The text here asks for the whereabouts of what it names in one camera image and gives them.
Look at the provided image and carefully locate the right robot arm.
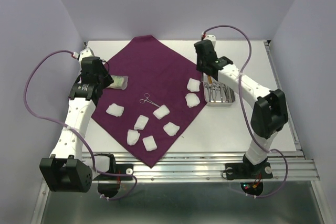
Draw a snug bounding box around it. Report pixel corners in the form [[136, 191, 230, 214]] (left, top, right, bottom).
[[194, 40, 288, 177]]

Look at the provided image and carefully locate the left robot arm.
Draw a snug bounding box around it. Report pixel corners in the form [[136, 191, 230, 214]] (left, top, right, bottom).
[[39, 54, 113, 193]]

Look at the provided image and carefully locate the packaged gauze bag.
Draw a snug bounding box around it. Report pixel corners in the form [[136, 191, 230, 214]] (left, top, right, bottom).
[[108, 75, 129, 90]]

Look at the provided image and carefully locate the white gauze pad far right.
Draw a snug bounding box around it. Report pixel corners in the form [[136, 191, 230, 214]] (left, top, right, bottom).
[[187, 78, 201, 92]]

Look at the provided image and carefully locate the white gauze pad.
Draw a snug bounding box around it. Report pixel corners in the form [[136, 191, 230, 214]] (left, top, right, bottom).
[[153, 105, 170, 120], [163, 122, 180, 136], [187, 78, 201, 92], [134, 115, 149, 130], [106, 103, 124, 117], [142, 135, 157, 152], [127, 130, 140, 146], [185, 93, 200, 108]]

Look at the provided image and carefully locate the stainless steel tray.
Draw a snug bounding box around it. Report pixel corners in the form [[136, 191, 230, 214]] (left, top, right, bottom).
[[202, 74, 236, 106]]

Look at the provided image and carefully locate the small steel hemostat under tweezers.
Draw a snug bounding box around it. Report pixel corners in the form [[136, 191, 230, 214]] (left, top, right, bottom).
[[139, 93, 160, 108]]

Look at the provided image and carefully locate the purple cloth drape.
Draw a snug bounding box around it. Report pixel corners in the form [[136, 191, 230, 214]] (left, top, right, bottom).
[[88, 35, 205, 168]]

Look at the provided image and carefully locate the white gauze pad lower centre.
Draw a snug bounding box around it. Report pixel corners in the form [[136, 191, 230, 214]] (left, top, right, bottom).
[[134, 115, 149, 130]]

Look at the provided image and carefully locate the white gauze pad bottom left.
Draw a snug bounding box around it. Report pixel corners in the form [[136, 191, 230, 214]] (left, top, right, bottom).
[[127, 130, 140, 146]]

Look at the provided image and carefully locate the white gauze pad lower right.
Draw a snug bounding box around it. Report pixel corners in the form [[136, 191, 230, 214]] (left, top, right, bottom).
[[163, 122, 180, 136]]

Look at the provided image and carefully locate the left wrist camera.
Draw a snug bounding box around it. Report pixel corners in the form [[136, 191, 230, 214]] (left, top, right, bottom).
[[77, 47, 95, 60]]

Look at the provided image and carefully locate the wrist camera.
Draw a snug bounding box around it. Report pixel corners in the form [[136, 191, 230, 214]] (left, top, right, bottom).
[[77, 47, 95, 60], [204, 35, 217, 44]]

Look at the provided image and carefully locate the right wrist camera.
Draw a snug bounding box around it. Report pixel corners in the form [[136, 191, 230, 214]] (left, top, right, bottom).
[[204, 35, 217, 44]]

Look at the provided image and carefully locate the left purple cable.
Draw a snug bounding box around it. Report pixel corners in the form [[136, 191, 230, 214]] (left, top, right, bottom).
[[24, 50, 138, 200]]

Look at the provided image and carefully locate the purple cable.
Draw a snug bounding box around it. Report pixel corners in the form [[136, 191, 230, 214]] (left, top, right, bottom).
[[24, 50, 138, 200], [201, 25, 289, 198]]

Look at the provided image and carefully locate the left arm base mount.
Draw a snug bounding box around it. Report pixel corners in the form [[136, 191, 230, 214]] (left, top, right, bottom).
[[93, 164, 138, 201]]

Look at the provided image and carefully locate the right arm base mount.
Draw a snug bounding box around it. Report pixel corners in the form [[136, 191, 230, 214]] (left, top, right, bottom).
[[221, 162, 273, 197]]

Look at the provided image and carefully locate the aluminium rail frame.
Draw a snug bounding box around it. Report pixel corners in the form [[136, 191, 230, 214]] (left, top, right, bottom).
[[30, 40, 328, 224]]

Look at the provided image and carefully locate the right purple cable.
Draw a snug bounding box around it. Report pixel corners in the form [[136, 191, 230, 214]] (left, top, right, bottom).
[[201, 25, 289, 198]]

